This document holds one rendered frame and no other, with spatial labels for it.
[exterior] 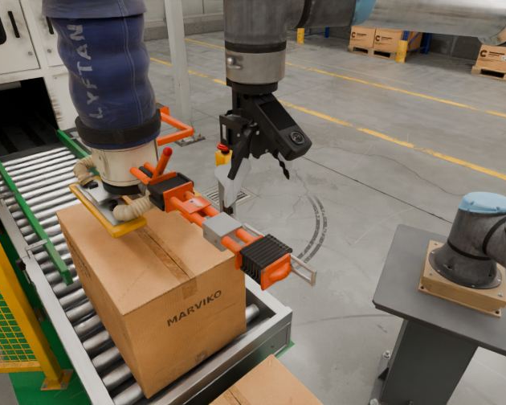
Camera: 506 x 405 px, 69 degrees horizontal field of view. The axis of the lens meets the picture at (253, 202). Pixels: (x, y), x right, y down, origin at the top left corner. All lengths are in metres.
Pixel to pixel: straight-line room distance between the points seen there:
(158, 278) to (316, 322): 1.29
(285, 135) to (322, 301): 1.84
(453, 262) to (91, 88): 1.21
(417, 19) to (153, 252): 0.91
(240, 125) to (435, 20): 0.46
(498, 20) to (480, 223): 0.60
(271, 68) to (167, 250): 0.77
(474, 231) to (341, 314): 1.14
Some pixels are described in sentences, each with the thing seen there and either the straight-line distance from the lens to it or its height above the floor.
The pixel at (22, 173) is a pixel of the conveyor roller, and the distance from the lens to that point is 2.88.
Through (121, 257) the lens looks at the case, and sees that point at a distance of 1.20.
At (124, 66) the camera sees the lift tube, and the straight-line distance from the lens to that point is 0.98.
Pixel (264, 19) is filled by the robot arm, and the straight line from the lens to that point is 0.53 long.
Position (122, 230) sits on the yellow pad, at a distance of 1.05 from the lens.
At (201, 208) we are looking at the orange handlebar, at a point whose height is 1.22.
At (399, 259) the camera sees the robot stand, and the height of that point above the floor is 0.75.
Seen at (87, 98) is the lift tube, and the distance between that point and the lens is 1.02.
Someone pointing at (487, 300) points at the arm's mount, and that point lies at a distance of 1.41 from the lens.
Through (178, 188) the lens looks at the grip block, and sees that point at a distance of 0.92.
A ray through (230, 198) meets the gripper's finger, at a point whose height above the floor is 1.37.
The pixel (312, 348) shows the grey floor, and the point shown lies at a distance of 2.10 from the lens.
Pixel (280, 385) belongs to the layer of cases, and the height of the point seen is 0.54.
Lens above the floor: 1.70
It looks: 33 degrees down
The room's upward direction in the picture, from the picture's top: straight up
